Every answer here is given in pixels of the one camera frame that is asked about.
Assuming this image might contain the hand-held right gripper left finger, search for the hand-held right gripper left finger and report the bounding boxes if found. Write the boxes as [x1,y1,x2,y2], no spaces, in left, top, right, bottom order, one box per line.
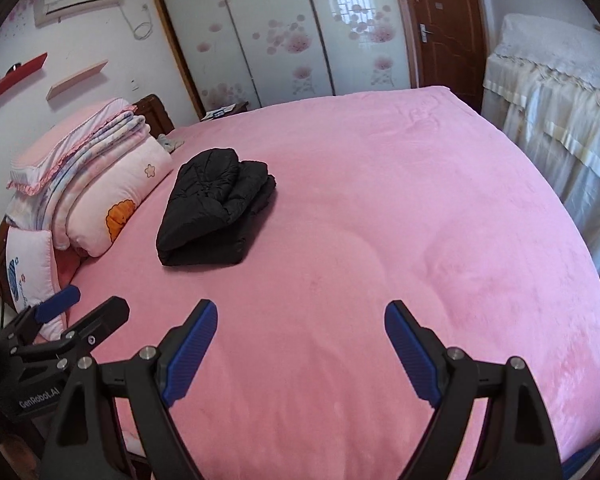
[40,299,218,480]

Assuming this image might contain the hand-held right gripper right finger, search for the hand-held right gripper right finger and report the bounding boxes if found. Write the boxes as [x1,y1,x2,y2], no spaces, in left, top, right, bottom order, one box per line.
[384,300,563,480]

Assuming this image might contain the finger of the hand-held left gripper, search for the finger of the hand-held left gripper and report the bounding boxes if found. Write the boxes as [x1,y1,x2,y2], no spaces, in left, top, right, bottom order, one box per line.
[0,285,81,348]
[59,296,131,357]

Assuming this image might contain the black puffer jacket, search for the black puffer jacket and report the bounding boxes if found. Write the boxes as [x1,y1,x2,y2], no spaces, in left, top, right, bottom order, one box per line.
[156,147,277,267]

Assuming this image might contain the salmon pink pillow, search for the salmon pink pillow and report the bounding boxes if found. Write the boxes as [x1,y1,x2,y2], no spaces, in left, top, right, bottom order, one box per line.
[54,249,83,293]

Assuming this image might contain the white embroidered pillow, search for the white embroidered pillow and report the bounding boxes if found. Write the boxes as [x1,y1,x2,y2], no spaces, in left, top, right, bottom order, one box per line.
[5,227,61,341]

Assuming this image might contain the pink bed blanket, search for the pink bed blanket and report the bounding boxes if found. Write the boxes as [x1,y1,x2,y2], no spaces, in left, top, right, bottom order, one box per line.
[30,85,600,480]

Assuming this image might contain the striped folded blanket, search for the striped folded blanket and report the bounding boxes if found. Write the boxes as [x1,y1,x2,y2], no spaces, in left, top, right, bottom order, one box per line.
[5,110,148,231]

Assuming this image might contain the small grey plush toy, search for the small grey plush toy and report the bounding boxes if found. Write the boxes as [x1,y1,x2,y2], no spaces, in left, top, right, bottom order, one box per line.
[156,133,186,153]

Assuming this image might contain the blue plastic bag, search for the blue plastic bag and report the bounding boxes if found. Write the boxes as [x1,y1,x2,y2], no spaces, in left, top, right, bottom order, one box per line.
[562,447,598,480]

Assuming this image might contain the dark wooden headboard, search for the dark wooden headboard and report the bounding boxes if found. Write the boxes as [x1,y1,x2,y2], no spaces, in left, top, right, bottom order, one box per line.
[130,93,176,136]

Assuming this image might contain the dark wooden nightstand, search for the dark wooden nightstand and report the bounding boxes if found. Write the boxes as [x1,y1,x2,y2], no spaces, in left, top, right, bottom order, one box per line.
[199,101,249,122]

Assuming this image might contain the floral sliding wardrobe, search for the floral sliding wardrobe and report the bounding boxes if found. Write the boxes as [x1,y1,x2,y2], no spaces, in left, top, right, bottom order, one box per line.
[146,0,421,121]

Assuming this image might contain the brown wooden door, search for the brown wooden door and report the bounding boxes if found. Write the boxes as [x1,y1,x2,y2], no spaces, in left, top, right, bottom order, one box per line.
[397,0,488,111]

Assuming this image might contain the pink wall shelf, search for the pink wall shelf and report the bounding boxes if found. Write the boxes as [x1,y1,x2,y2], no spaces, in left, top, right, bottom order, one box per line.
[47,59,109,102]

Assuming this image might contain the red wall shelf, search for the red wall shelf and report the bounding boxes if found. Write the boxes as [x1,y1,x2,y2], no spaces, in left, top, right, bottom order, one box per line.
[0,51,48,110]

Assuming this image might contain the white air conditioner cable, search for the white air conditioner cable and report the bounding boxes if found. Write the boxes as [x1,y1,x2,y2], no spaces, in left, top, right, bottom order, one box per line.
[122,2,153,41]

